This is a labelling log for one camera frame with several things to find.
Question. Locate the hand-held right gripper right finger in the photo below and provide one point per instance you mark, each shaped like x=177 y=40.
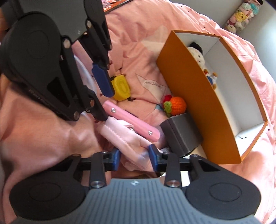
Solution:
x=153 y=158

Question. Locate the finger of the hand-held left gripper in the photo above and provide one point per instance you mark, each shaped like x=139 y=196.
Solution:
x=98 y=109
x=102 y=79

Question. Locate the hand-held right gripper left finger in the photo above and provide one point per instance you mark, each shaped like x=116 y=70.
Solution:
x=115 y=160

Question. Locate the light pink cloth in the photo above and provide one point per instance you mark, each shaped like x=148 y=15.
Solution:
x=129 y=146

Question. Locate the yellow plastic toy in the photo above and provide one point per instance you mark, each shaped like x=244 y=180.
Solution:
x=121 y=87

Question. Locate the dark grey box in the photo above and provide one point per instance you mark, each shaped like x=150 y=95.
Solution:
x=183 y=133

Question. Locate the orange cardboard box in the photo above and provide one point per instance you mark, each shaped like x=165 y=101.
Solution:
x=194 y=103

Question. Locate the pink printed blanket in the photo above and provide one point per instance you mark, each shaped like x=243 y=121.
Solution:
x=138 y=36

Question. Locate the crocheted orange fruit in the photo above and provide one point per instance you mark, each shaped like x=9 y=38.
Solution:
x=178 y=104

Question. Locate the book with orange cover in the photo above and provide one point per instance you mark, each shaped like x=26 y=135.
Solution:
x=114 y=4

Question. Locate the row of plush toys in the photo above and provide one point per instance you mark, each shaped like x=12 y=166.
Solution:
x=241 y=16

